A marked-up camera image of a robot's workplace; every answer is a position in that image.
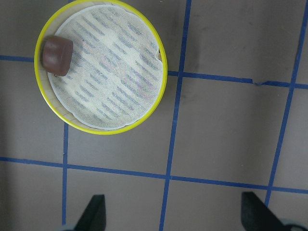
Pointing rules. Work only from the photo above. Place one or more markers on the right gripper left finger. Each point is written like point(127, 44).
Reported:
point(94, 215)

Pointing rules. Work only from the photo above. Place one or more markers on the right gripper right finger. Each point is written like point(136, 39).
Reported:
point(255, 216)

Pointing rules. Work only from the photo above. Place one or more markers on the yellow steamer layer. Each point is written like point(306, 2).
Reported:
point(118, 72)

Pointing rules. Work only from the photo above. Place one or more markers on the brown steamed bun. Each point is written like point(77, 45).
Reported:
point(57, 55)

